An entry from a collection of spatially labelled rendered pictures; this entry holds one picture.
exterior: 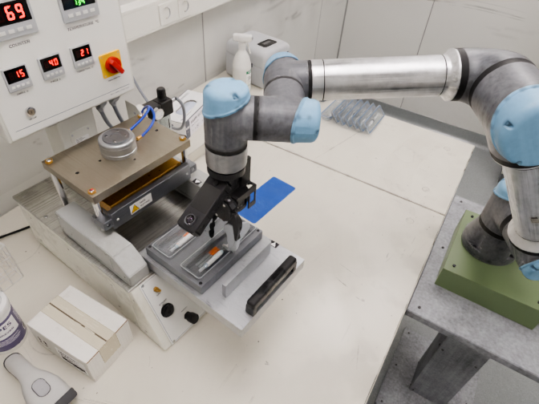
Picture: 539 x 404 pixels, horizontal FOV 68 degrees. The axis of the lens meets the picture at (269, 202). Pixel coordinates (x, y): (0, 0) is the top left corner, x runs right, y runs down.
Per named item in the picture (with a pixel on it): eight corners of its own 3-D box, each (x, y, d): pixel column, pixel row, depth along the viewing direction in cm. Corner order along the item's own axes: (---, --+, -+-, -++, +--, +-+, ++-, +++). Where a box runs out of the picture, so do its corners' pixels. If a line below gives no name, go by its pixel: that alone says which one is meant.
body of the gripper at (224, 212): (256, 206, 83) (259, 159, 75) (228, 229, 78) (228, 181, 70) (228, 190, 86) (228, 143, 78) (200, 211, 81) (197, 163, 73)
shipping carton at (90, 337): (38, 341, 94) (23, 322, 88) (83, 302, 103) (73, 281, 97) (92, 386, 88) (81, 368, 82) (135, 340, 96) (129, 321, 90)
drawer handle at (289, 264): (245, 312, 79) (245, 300, 76) (288, 264, 88) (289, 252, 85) (253, 317, 78) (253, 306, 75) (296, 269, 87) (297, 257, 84)
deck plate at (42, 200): (13, 198, 104) (11, 195, 104) (122, 141, 125) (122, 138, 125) (128, 293, 86) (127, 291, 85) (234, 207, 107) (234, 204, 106)
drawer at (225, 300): (140, 264, 90) (134, 240, 85) (208, 211, 104) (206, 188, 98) (241, 340, 78) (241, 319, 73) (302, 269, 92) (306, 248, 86)
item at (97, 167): (38, 180, 96) (18, 135, 87) (141, 127, 114) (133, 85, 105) (103, 228, 86) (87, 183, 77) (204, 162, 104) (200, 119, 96)
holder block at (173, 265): (146, 254, 88) (144, 246, 86) (209, 205, 100) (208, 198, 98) (201, 294, 81) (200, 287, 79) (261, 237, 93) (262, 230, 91)
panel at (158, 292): (172, 345, 95) (137, 286, 87) (250, 266, 114) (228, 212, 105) (176, 348, 94) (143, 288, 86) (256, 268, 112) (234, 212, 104)
